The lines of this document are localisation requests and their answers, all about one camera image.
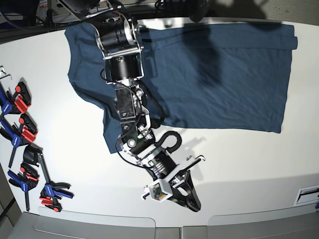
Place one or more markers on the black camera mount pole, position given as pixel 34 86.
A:
pixel 198 9

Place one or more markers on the top blue red bar clamp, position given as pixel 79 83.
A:
pixel 17 103

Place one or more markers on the grey right chair back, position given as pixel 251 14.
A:
pixel 292 223

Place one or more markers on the aluminium rail with cables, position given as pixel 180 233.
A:
pixel 52 11

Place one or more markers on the bottom blue red bar clamp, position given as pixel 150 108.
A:
pixel 52 192

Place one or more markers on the white slotted label plate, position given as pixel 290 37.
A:
pixel 308 195

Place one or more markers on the metal hex key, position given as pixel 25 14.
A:
pixel 4 74

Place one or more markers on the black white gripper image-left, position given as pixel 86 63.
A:
pixel 162 166

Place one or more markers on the dark blue T-shirt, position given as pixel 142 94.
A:
pixel 220 75

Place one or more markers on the blue red bar clamp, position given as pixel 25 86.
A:
pixel 25 134
pixel 52 192
pixel 17 103
pixel 26 180

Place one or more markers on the grey left chair back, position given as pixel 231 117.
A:
pixel 31 226

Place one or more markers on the grey chair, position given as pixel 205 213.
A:
pixel 31 226
pixel 292 223

